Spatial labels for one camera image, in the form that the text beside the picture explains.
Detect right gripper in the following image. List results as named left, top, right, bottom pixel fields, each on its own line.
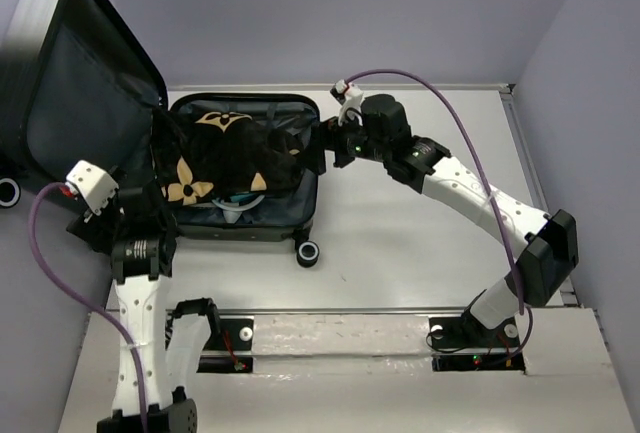
left=296, top=105, right=390, bottom=174

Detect teal white headphones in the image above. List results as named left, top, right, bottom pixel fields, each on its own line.
left=211, top=193, right=266, bottom=225

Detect black blanket with beige flowers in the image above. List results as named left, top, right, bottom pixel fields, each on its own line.
left=150, top=110, right=304, bottom=207

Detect black and white suitcase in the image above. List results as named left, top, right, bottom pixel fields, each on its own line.
left=0, top=0, right=322, bottom=270

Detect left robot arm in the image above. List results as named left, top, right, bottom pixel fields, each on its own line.
left=65, top=160, right=221, bottom=432

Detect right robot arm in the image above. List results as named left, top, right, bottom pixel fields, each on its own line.
left=320, top=87, right=579, bottom=348

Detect white cardboard front panel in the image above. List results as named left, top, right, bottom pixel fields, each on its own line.
left=57, top=306, right=629, bottom=433

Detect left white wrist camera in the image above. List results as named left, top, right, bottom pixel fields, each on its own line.
left=64, top=160, right=119, bottom=216

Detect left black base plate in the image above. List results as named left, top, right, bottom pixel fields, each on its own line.
left=197, top=316, right=254, bottom=374

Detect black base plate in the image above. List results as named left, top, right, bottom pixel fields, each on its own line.
left=197, top=316, right=254, bottom=374
left=425, top=316, right=526, bottom=373

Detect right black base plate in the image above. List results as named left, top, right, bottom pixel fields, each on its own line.
left=425, top=316, right=526, bottom=373

